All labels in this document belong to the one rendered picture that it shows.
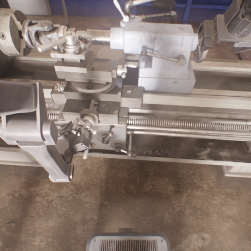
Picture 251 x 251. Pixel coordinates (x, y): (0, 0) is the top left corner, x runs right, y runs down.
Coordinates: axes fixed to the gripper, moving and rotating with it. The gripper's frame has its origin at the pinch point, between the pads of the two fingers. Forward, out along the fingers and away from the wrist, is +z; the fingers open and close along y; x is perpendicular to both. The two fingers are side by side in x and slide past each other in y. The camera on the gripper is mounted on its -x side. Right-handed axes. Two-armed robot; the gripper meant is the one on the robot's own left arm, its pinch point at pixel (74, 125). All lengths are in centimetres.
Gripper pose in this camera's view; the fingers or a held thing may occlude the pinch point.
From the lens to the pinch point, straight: 93.2
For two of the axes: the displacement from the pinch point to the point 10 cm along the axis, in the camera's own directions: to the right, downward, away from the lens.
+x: -8.3, 3.1, 4.7
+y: -5.6, -5.5, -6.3
